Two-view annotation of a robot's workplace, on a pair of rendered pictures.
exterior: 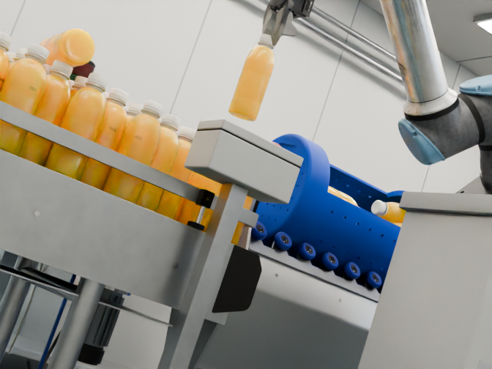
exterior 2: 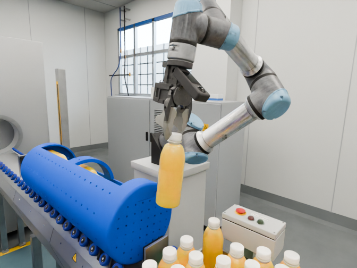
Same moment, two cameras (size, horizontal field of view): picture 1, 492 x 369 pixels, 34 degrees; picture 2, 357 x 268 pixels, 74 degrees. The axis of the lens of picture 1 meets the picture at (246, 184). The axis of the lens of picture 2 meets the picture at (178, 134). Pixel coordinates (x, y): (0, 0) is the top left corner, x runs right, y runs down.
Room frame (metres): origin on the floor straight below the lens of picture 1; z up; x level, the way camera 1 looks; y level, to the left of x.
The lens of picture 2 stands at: (2.09, 0.69, 1.54)
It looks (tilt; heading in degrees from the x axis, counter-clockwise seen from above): 10 degrees down; 252
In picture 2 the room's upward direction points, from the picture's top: 1 degrees clockwise
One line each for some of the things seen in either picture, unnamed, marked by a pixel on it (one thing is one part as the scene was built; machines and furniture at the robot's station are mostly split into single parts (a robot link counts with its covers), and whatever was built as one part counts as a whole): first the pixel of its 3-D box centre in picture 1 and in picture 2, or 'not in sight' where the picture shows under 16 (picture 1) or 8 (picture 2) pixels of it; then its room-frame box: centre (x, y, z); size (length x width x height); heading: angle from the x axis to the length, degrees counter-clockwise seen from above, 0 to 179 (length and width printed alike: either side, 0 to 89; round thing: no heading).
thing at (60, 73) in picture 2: not in sight; (66, 170); (2.42, -1.46, 0.85); 0.06 x 0.06 x 1.70; 31
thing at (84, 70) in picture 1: (80, 70); not in sight; (2.06, 0.50, 1.23); 0.06 x 0.06 x 0.04
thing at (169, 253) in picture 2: not in sight; (169, 254); (1.93, 0.12, 1.10); 0.04 x 0.04 x 0.02
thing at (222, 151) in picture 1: (244, 162); (252, 229); (1.59, 0.02, 1.05); 0.20 x 0.10 x 0.10; 121
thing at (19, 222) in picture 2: not in sight; (19, 215); (2.92, -1.79, 0.31); 0.06 x 0.06 x 0.63; 31
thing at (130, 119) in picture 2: not in sight; (163, 150); (1.32, -2.44, 0.72); 2.15 x 0.54 x 1.45; 119
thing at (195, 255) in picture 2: not in sight; (195, 258); (1.87, 0.16, 1.10); 0.04 x 0.04 x 0.02
